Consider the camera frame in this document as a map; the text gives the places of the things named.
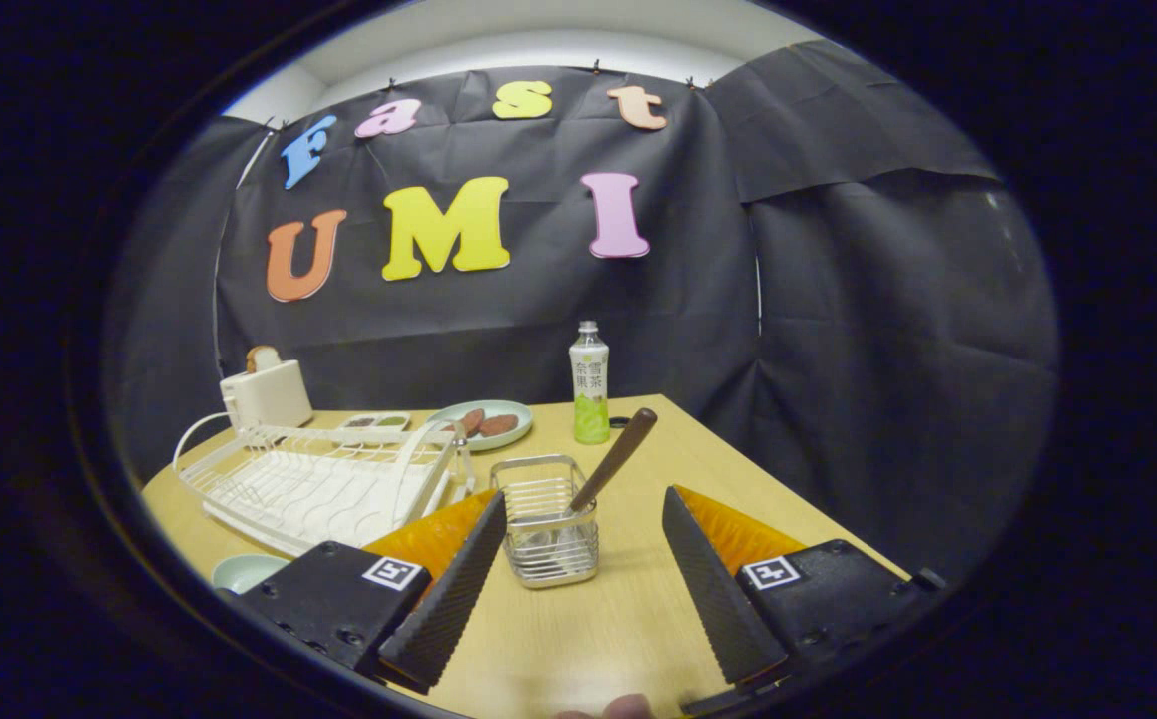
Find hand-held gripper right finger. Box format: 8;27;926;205
660;485;948;715

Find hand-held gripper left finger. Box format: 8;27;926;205
239;489;509;695

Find metal wire basket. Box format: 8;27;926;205
490;454;601;590

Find white wire dish rack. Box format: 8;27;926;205
173;411;476;558

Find wooden handled metal spoon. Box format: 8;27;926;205
538;407;659;555

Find pale green meat plate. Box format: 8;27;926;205
425;399;535;453

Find green tea bottle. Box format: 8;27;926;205
568;320;612;446

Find white toaster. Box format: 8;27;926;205
220;359;314;430

